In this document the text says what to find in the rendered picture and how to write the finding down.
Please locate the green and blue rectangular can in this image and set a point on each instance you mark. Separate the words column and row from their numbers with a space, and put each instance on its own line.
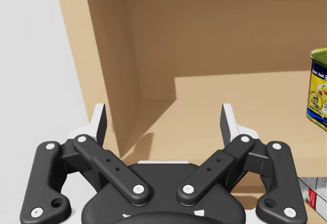
column 317, row 86

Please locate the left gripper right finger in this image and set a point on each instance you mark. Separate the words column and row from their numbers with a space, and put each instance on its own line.
column 278, row 173

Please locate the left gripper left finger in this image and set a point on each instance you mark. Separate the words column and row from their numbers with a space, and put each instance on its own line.
column 48, row 173

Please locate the pale wooden shelf unit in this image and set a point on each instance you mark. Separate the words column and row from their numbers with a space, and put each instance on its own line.
column 194, row 75

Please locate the red and white carton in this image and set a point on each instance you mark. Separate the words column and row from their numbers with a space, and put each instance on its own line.
column 314, row 193

